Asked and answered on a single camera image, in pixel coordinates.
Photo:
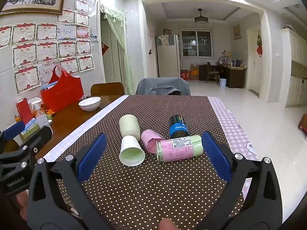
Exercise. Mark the black blue can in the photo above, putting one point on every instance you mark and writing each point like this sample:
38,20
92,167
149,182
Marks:
177,127

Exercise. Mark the white waste bin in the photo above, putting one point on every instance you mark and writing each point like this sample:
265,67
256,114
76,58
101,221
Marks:
222,82

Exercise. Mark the wooden chair back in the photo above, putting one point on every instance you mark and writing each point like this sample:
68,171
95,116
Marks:
108,89

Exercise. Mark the green tissue box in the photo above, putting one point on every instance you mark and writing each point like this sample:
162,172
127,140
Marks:
30,128

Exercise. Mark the white ceramic bowl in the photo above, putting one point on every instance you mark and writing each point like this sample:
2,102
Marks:
90,104

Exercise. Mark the wooden desk chair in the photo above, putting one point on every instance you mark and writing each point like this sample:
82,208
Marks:
212,74

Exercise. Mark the dark wooden desk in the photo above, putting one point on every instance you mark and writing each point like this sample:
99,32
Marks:
236,76

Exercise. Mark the ceiling fan lamp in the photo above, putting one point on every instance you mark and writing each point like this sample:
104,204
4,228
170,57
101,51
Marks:
201,18

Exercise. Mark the white paper cup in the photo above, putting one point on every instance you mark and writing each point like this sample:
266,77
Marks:
131,154

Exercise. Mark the pale green roll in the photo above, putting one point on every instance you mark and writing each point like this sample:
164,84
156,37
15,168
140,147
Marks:
129,126

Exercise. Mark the white refrigerator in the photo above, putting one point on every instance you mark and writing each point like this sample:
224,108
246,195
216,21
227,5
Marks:
168,55

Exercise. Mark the pink green wrapped roll pack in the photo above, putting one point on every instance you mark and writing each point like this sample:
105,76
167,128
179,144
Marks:
179,148

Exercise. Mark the pink bag roll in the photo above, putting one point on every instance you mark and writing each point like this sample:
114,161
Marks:
149,139

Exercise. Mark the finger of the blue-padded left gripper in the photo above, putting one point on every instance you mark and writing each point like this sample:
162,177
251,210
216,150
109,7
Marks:
12,131

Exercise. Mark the clear spray bottle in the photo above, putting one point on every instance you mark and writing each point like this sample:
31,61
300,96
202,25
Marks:
41,118

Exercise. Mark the cardboard boxes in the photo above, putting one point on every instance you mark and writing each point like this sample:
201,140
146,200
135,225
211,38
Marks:
192,74

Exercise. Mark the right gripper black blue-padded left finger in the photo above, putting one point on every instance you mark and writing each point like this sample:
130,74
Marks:
46,206

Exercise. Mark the grey draped chair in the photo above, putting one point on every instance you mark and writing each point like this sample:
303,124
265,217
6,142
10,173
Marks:
163,86

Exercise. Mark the red box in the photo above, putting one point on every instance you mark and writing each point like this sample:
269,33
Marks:
24,110

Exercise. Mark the window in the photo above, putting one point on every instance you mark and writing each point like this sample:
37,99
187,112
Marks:
197,43

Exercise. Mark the red tote bag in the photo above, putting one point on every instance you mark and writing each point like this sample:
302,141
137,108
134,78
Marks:
66,90

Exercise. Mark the person's hand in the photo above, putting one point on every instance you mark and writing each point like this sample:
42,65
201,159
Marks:
167,224

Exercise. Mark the white cabinet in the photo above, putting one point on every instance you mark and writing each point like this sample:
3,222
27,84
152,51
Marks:
293,87

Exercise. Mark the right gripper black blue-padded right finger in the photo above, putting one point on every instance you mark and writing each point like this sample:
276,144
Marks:
262,208

